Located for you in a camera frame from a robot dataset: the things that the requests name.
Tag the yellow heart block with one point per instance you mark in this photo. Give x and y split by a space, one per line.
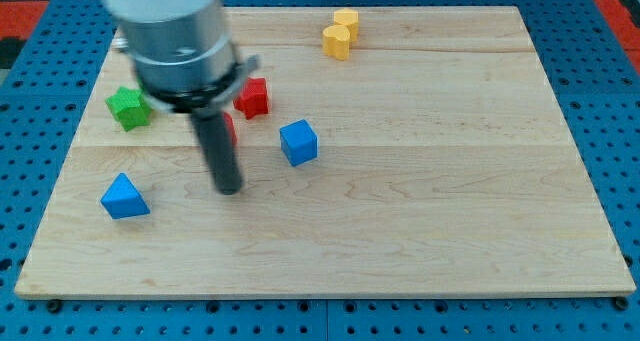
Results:
336 41

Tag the green star block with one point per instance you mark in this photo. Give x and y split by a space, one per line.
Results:
129 108

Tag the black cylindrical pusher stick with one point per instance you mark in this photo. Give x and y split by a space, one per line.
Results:
219 153

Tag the red block behind stick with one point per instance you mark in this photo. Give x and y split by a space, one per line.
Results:
230 125

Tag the red star block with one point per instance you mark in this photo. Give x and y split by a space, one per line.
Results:
253 99

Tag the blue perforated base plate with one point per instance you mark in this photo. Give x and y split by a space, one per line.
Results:
49 84

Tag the wooden board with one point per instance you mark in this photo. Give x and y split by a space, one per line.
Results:
445 169

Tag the blue triangle block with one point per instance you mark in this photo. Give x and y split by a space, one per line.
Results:
123 200

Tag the yellow hexagon block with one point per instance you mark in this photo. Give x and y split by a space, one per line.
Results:
350 19

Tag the blue cube block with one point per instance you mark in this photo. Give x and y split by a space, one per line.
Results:
299 142

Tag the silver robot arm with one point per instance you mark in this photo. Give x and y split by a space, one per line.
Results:
183 53

